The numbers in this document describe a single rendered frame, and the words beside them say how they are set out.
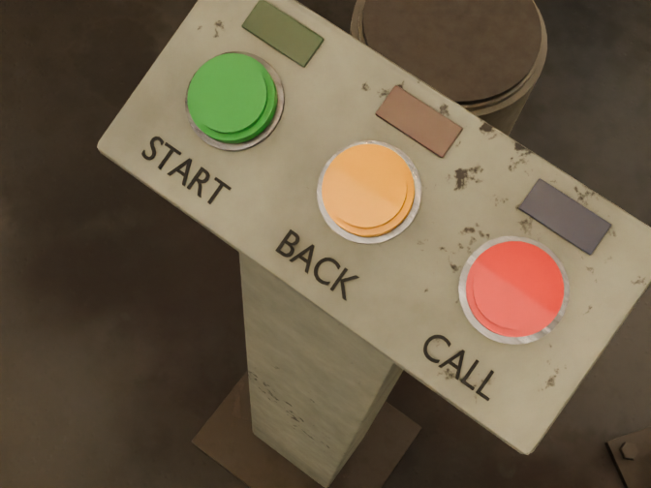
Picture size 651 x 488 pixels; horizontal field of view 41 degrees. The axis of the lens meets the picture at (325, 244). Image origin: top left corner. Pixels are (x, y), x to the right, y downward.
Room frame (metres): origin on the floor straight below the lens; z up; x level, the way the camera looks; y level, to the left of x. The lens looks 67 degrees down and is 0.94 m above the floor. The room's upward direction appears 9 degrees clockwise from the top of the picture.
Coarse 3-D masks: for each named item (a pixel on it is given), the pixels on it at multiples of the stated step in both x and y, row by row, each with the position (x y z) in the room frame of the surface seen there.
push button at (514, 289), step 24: (480, 264) 0.14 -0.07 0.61; (504, 264) 0.14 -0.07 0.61; (528, 264) 0.14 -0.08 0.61; (552, 264) 0.15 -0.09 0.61; (480, 288) 0.13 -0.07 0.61; (504, 288) 0.13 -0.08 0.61; (528, 288) 0.13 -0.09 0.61; (552, 288) 0.14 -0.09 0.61; (480, 312) 0.12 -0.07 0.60; (504, 312) 0.12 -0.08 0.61; (528, 312) 0.12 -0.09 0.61; (552, 312) 0.13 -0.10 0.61
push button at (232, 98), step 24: (216, 72) 0.21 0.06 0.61; (240, 72) 0.21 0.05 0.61; (264, 72) 0.22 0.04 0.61; (192, 96) 0.20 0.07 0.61; (216, 96) 0.20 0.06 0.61; (240, 96) 0.20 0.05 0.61; (264, 96) 0.20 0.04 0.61; (216, 120) 0.19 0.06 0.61; (240, 120) 0.19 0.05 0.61; (264, 120) 0.19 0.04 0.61
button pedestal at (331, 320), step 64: (256, 0) 0.25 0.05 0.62; (192, 64) 0.22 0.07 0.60; (320, 64) 0.23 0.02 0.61; (384, 64) 0.23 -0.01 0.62; (128, 128) 0.19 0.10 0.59; (192, 128) 0.19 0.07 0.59; (320, 128) 0.20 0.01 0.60; (384, 128) 0.20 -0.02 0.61; (192, 192) 0.16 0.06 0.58; (256, 192) 0.17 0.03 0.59; (320, 192) 0.17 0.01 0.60; (448, 192) 0.17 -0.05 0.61; (512, 192) 0.18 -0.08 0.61; (576, 192) 0.18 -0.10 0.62; (256, 256) 0.14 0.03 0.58; (320, 256) 0.14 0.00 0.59; (384, 256) 0.15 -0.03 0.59; (448, 256) 0.15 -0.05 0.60; (576, 256) 0.15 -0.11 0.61; (640, 256) 0.16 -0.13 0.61; (256, 320) 0.16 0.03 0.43; (320, 320) 0.14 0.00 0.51; (384, 320) 0.12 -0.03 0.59; (448, 320) 0.12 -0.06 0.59; (576, 320) 0.13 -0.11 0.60; (256, 384) 0.16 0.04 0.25; (320, 384) 0.13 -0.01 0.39; (384, 384) 0.12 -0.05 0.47; (448, 384) 0.10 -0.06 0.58; (512, 384) 0.10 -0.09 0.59; (576, 384) 0.10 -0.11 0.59; (256, 448) 0.15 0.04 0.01; (320, 448) 0.13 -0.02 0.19; (384, 448) 0.17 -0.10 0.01
